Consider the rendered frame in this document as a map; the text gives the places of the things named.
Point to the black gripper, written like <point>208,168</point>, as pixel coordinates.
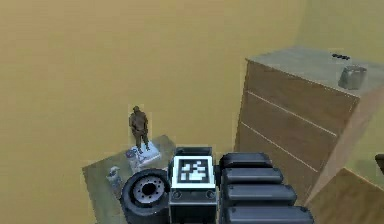
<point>146,193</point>

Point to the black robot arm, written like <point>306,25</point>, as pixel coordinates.
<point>256,190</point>

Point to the white flat paper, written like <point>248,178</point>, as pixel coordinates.
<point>148,155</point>

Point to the grey green low stand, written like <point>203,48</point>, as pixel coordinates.
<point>100,186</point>

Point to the small grey white figurine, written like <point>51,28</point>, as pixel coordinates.
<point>114,178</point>

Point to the brown human figure statue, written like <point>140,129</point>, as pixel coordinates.
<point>139,126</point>

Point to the brown chest of drawers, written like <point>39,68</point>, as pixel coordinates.
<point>293,116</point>

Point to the brown wooden furniture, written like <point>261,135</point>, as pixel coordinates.
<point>346,200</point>

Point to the dark brown object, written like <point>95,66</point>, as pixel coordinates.
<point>380,162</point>

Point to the grey metal container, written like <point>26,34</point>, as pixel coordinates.
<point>352,77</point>

